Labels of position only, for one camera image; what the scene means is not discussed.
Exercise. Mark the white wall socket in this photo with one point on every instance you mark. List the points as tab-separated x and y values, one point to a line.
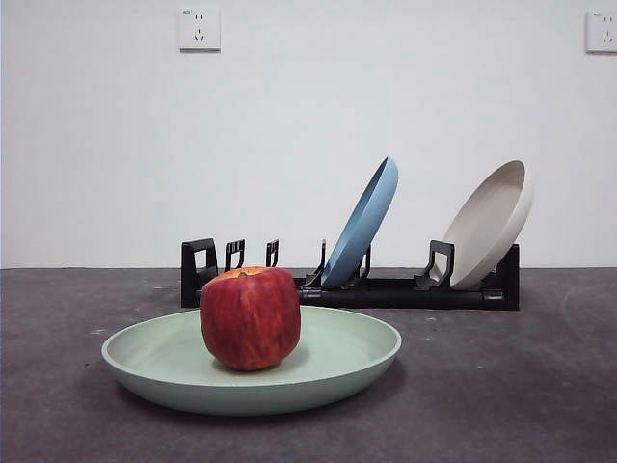
199	29
602	31

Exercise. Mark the beige plate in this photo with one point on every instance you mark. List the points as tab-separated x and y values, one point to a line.
487	231

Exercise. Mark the black plate rack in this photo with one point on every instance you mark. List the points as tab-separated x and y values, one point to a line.
395	298

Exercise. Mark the green plate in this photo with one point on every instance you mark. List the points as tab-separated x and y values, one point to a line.
337	352

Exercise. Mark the red apple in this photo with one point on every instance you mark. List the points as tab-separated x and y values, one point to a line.
250	318

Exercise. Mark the blue plate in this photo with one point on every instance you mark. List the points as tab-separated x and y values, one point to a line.
368	217

